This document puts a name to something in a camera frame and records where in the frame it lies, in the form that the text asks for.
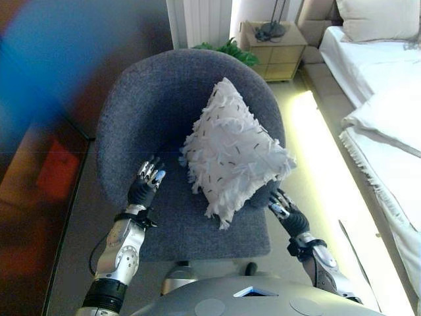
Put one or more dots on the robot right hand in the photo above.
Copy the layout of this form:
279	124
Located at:
296	222

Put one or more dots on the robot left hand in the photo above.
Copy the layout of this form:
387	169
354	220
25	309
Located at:
141	194

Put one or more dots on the white fringed cushion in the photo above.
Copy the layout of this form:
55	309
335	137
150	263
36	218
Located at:
230	154

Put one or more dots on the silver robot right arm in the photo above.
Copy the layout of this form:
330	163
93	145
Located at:
324	263

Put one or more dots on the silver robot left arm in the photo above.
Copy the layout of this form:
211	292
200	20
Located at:
123	256

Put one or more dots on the robot right leg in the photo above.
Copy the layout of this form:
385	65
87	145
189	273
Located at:
251	268

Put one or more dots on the robot leg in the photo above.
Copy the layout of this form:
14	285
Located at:
177	278
251	268

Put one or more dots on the grey fabric armchair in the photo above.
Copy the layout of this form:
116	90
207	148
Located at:
148	108

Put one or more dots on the grey robot torso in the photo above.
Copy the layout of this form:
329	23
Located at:
256	303

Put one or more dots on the robot left leg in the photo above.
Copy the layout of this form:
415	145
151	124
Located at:
177	278

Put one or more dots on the dark floor rug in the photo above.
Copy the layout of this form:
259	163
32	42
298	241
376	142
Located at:
33	247

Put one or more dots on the white duvet with grey trim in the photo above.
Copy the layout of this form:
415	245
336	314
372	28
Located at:
388	131

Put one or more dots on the light wooden nightstand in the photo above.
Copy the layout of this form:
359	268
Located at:
279	56

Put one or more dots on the green potted plant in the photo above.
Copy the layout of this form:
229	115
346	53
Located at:
237	52

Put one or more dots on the bed with white sheet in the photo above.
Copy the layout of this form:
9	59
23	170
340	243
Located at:
355	59

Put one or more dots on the white curtain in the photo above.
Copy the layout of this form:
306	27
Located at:
204	23

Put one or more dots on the black lamp base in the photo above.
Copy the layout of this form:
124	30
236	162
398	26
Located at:
271	29

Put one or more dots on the beige bed pillow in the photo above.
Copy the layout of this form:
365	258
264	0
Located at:
378	19

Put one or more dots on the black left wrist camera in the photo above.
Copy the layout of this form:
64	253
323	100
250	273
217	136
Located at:
146	219

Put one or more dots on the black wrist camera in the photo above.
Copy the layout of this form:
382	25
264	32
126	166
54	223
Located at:
146	219
293	249

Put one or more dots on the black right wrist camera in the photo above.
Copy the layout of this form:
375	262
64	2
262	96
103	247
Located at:
293	249

